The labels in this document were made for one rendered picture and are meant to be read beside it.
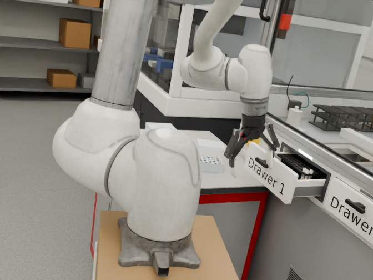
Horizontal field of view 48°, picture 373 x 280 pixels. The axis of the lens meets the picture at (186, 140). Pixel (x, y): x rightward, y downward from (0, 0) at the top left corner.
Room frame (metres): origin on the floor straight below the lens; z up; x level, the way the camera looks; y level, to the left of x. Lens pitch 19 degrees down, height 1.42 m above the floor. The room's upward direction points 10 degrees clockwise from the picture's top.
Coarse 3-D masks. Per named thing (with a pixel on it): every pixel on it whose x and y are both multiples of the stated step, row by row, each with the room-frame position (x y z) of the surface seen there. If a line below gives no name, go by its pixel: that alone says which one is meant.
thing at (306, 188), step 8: (280, 152) 1.54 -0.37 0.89; (288, 152) 1.55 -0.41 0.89; (280, 160) 1.54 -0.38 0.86; (296, 184) 1.27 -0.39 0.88; (304, 184) 1.29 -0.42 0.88; (312, 184) 1.30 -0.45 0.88; (320, 184) 1.32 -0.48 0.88; (296, 192) 1.27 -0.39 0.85; (304, 192) 1.29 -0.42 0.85; (312, 192) 1.30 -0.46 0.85; (320, 192) 1.32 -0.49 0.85
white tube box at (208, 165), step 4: (200, 156) 1.60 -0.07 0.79; (208, 156) 1.62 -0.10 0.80; (212, 156) 1.62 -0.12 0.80; (200, 160) 1.57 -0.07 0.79; (204, 160) 1.57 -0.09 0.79; (208, 160) 1.57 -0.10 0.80; (212, 160) 1.58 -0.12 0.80; (216, 160) 1.59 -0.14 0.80; (204, 164) 1.53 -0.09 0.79; (208, 164) 1.53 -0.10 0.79; (212, 164) 1.54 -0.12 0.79; (216, 164) 1.54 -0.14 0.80; (220, 164) 1.54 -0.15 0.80; (204, 168) 1.53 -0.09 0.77; (208, 168) 1.54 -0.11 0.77; (212, 168) 1.54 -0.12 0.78; (216, 168) 1.54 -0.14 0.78; (220, 168) 1.54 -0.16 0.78; (216, 172) 1.54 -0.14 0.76; (220, 172) 1.54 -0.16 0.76
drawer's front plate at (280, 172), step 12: (252, 144) 1.48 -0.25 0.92; (252, 156) 1.47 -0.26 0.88; (264, 156) 1.40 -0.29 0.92; (252, 168) 1.45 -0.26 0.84; (264, 168) 1.39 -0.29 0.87; (276, 168) 1.33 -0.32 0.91; (288, 168) 1.29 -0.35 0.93; (264, 180) 1.37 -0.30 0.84; (276, 180) 1.31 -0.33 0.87; (288, 180) 1.26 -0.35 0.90; (276, 192) 1.30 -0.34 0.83; (288, 192) 1.25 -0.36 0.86
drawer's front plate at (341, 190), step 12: (336, 180) 1.26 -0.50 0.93; (336, 192) 1.24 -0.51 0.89; (348, 192) 1.20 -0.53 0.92; (324, 204) 1.27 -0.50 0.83; (336, 204) 1.23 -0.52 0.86; (372, 204) 1.12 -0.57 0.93; (336, 216) 1.22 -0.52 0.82; (360, 216) 1.14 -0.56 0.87; (372, 216) 1.10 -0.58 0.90; (360, 228) 1.13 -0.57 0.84; (372, 240) 1.08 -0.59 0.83
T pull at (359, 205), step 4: (348, 200) 1.15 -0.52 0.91; (348, 204) 1.15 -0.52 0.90; (352, 204) 1.13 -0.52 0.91; (356, 204) 1.13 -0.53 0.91; (360, 204) 1.14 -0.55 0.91; (356, 208) 1.12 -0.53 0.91; (360, 208) 1.11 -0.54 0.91; (364, 208) 1.13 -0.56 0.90; (360, 212) 1.10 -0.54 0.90; (364, 212) 1.10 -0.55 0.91
